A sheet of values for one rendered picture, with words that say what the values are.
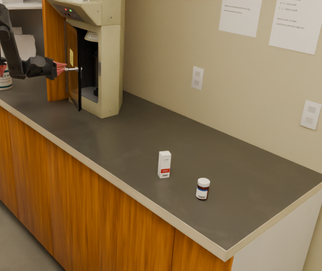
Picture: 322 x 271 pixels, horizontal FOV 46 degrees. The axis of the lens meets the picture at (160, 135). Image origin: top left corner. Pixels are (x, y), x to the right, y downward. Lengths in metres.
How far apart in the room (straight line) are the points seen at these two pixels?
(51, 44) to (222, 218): 1.35
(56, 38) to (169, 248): 1.29
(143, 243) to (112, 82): 0.85
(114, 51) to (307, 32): 0.89
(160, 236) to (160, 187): 0.17
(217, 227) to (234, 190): 0.25
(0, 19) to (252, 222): 1.10
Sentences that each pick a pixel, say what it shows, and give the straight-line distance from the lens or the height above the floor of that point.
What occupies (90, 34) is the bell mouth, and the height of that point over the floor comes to 1.35.
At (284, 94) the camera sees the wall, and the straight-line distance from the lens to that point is 1.74.
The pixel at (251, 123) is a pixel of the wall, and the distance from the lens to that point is 1.86.
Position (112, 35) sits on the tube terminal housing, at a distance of 1.90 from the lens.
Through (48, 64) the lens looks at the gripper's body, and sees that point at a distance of 1.88.
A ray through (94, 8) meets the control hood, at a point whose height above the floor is 1.49.
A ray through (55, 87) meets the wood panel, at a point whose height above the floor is 1.02.
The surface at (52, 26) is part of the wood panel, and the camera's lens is 2.15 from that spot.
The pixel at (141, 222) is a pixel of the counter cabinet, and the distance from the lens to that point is 1.47.
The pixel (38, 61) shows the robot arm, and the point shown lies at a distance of 1.78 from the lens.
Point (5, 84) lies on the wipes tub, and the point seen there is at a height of 0.98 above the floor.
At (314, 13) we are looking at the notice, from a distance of 1.65.
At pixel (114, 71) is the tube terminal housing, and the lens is 1.95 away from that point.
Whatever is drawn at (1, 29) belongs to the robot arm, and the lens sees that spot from 1.47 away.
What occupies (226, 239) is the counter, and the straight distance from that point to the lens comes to 1.20.
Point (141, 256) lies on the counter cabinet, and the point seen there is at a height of 0.63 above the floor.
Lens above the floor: 1.68
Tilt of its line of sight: 24 degrees down
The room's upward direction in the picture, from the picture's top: 4 degrees clockwise
